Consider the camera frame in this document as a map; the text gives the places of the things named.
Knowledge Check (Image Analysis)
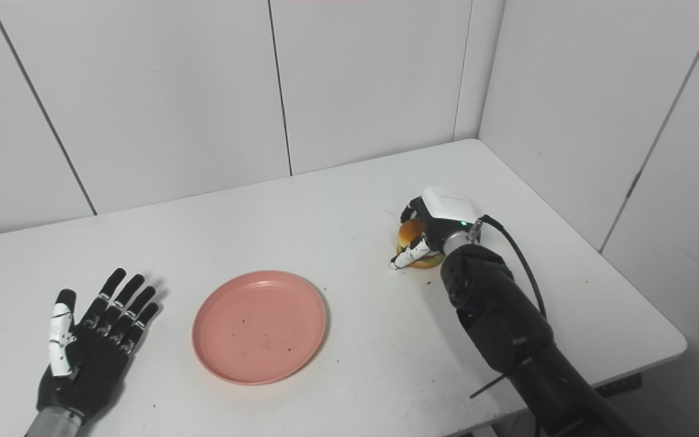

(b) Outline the pink round plate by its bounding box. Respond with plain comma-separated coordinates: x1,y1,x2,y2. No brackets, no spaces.
192,270,328,387

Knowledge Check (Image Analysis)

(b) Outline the toy hamburger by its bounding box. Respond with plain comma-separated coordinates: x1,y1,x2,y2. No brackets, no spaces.
397,218,446,269

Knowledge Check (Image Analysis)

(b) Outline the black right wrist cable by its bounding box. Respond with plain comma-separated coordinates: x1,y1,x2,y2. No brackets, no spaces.
471,214,548,320

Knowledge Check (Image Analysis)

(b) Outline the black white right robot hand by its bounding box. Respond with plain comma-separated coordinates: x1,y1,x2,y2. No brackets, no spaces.
390,186,483,270

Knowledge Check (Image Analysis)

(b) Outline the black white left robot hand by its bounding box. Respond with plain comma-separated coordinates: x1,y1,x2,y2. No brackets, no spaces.
36,268,161,423

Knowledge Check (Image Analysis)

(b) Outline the black table frame bar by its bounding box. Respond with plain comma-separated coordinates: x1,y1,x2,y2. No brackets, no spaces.
594,374,643,399

